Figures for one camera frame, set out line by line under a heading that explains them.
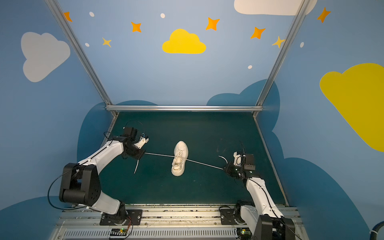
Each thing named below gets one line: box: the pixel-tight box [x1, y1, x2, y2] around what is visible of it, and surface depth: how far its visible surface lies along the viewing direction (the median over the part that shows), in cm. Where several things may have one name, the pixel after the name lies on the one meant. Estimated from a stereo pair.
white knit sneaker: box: [171, 140, 189, 177], surface depth 93 cm
